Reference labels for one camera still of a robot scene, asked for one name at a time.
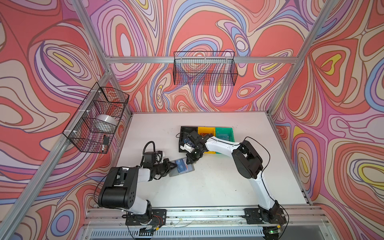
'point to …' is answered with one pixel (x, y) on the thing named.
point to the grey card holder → (189, 167)
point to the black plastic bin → (185, 131)
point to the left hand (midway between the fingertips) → (177, 164)
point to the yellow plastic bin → (205, 131)
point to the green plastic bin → (225, 133)
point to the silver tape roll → (104, 123)
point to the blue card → (181, 166)
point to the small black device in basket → (106, 140)
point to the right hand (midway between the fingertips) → (189, 165)
